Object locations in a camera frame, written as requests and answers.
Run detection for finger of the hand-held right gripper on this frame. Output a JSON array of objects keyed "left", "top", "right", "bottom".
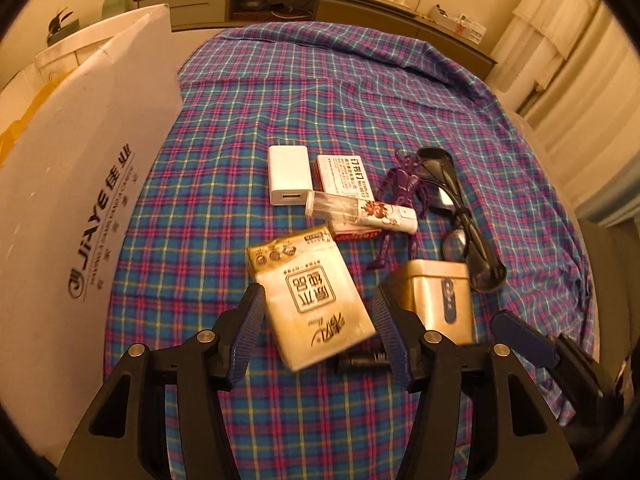
[{"left": 490, "top": 310, "right": 562, "bottom": 372}]

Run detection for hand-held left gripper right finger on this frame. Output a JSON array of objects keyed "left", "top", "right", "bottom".
[{"left": 371, "top": 282, "right": 581, "bottom": 480}]

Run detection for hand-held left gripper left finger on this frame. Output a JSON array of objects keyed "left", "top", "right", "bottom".
[{"left": 56, "top": 282, "right": 268, "bottom": 480}]

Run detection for small black cylinder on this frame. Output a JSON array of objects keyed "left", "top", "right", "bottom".
[{"left": 334, "top": 347, "right": 393, "bottom": 375}]

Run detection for gold tin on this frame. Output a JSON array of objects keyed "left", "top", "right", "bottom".
[{"left": 387, "top": 259, "right": 473, "bottom": 346}]

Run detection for beige tissue pack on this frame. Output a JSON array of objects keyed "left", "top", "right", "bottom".
[{"left": 245, "top": 225, "right": 377, "bottom": 372}]

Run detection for black glasses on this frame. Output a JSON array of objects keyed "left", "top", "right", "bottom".
[{"left": 415, "top": 146, "right": 507, "bottom": 292}]

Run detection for clear white spray tube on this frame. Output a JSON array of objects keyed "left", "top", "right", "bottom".
[{"left": 306, "top": 191, "right": 417, "bottom": 235}]

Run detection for purple toy figure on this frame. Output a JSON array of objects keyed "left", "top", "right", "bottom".
[{"left": 367, "top": 149, "right": 433, "bottom": 271}]

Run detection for white staples box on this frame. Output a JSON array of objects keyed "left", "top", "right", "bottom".
[{"left": 316, "top": 154, "right": 381, "bottom": 240}]

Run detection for white charger plug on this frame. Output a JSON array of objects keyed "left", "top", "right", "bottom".
[{"left": 267, "top": 145, "right": 315, "bottom": 207}]

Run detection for white cardboard box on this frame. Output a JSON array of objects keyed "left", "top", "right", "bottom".
[{"left": 0, "top": 3, "right": 185, "bottom": 461}]

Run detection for plaid blanket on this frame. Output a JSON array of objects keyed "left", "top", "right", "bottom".
[{"left": 102, "top": 22, "right": 601, "bottom": 480}]

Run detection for cream curtain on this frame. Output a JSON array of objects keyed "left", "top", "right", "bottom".
[{"left": 490, "top": 0, "right": 640, "bottom": 211}]

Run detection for white box with red label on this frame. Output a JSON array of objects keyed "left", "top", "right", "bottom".
[{"left": 432, "top": 5, "right": 486, "bottom": 43}]

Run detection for long low cabinet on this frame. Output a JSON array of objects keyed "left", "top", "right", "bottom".
[{"left": 132, "top": 0, "right": 498, "bottom": 78}]

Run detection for dark potted plant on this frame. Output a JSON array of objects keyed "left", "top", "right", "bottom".
[{"left": 47, "top": 7, "right": 81, "bottom": 43}]

